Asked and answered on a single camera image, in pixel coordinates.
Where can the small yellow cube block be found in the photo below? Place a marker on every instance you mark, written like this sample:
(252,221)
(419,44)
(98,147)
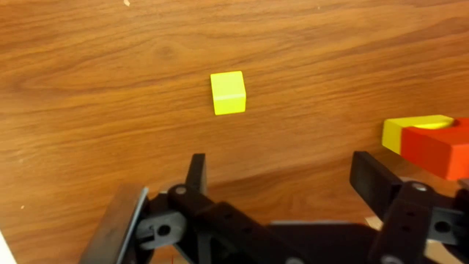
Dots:
(227,92)

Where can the grey metal camera mount plate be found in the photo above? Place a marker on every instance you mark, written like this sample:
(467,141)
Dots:
(114,229)

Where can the yellow arch block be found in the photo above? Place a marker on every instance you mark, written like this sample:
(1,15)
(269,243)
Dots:
(392,133)

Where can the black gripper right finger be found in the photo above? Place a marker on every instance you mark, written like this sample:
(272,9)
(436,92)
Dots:
(410,220)

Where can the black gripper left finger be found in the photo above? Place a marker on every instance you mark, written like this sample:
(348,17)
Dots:
(214,224)

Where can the red arch block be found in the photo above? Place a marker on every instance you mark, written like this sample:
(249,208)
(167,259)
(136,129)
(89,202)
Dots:
(433,148)

